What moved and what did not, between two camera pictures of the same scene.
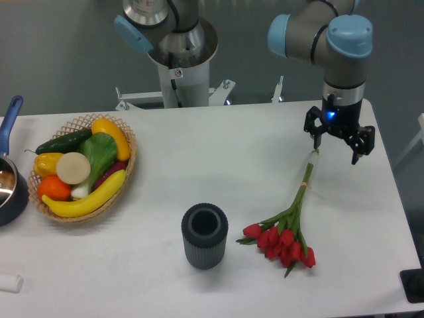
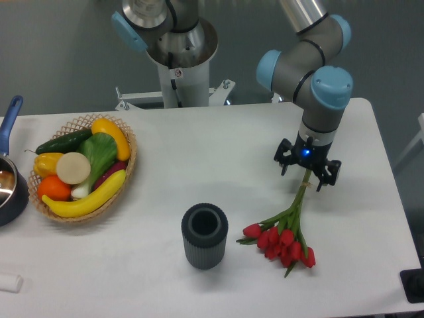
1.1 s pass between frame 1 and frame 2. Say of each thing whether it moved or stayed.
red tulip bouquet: stayed
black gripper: moved
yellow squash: stayed
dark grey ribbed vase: stayed
